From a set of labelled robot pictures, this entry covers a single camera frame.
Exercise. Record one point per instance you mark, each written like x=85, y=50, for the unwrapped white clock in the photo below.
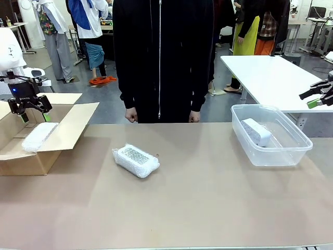
x=257, y=131

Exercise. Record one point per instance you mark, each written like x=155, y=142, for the white power socket strip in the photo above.
x=303, y=122

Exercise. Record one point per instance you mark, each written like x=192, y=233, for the bubble-wrapped all-white clock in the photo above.
x=39, y=135

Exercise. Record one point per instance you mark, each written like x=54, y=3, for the background workbench with equipment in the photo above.
x=317, y=39

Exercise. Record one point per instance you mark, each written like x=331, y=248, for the person in black hoodie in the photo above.
x=161, y=52

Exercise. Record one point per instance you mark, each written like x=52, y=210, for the tall white rounded appliance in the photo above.
x=31, y=15

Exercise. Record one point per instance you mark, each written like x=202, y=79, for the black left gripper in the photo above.
x=23, y=91

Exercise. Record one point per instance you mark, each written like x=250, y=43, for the grey metal stand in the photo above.
x=76, y=47

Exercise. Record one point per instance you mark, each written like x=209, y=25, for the person's right hand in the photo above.
x=131, y=115

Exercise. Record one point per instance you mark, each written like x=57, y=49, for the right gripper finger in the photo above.
x=316, y=87
x=313, y=103

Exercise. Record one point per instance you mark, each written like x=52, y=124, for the mannequin in blue white clothes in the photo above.
x=88, y=20

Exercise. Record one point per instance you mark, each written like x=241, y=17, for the open brown cardboard box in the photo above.
x=70, y=125

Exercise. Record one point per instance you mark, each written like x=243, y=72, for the person's left hand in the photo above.
x=194, y=117

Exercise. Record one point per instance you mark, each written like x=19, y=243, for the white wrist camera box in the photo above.
x=36, y=74

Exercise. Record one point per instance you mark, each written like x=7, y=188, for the person's right forearm black sleeve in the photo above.
x=128, y=88

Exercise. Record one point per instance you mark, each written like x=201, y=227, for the person in yellow apron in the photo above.
x=247, y=39

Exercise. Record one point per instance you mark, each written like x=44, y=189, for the person's left forearm black sleeve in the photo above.
x=199, y=91

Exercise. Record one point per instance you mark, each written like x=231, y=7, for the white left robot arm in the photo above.
x=10, y=52

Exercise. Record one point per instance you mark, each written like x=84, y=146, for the grey plastic stool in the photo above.
x=294, y=58

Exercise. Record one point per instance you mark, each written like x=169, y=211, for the clear plastic container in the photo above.
x=281, y=159

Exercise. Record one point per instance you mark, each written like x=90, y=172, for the mannequin floral shirt grey trousers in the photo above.
x=58, y=52

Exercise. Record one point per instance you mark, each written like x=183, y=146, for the orange cloth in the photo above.
x=101, y=80

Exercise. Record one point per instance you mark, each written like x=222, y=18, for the white desk with metal legs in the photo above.
x=22, y=24

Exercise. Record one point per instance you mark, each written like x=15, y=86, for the bubble-wrapped clock with dark face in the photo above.
x=135, y=159

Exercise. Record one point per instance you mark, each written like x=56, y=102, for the white table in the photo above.
x=273, y=78

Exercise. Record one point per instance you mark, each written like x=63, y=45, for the person plaid shirt orange trousers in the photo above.
x=264, y=47

